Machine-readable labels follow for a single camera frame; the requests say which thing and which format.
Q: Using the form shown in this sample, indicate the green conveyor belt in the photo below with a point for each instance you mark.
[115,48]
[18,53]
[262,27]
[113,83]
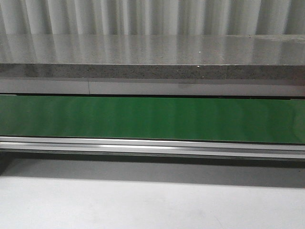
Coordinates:
[180,118]

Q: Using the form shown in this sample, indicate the grey speckled stone counter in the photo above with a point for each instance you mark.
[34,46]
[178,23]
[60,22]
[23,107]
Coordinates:
[200,65]

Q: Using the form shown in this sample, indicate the silver conveyor frame rail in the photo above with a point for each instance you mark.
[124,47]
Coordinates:
[136,147]

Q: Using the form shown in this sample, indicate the white pleated curtain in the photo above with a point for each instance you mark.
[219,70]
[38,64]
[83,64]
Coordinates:
[153,17]

